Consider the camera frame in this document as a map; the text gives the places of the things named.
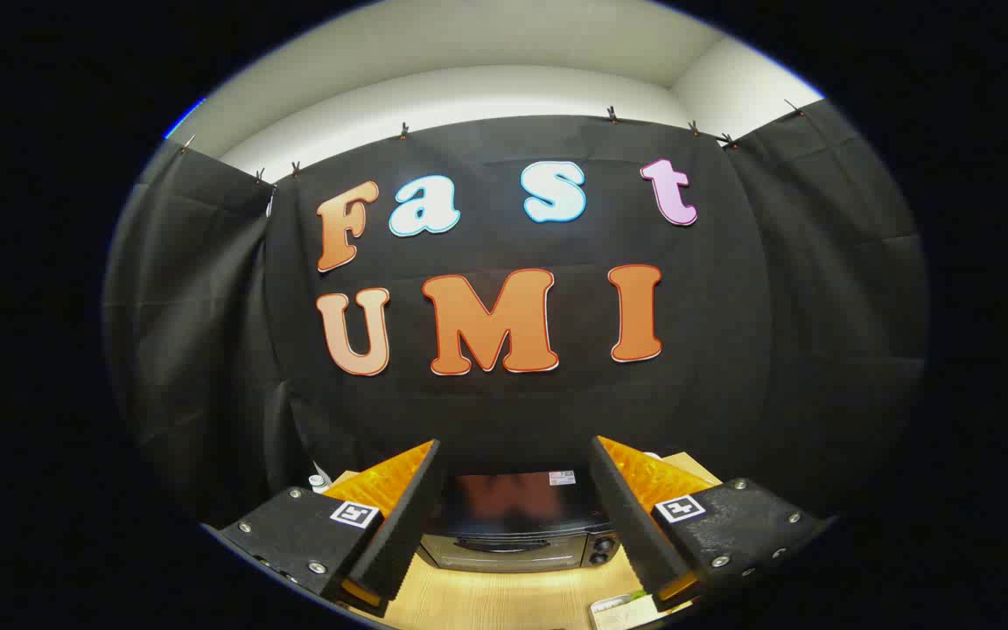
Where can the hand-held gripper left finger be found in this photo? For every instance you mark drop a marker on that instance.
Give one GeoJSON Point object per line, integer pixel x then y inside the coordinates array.
{"type": "Point", "coordinates": [403, 534]}

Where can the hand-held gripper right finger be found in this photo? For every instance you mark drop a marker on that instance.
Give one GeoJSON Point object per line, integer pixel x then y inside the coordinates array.
{"type": "Point", "coordinates": [635, 534]}

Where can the black toaster oven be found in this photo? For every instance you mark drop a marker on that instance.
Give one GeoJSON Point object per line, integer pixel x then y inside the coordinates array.
{"type": "Point", "coordinates": [513, 551]}

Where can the white bottle with green label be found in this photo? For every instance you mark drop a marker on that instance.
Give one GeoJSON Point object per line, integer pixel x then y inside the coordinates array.
{"type": "Point", "coordinates": [318, 480]}

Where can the row of black cloth clips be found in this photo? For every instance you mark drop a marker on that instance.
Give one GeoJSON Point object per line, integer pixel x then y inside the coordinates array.
{"type": "Point", "coordinates": [612, 115]}

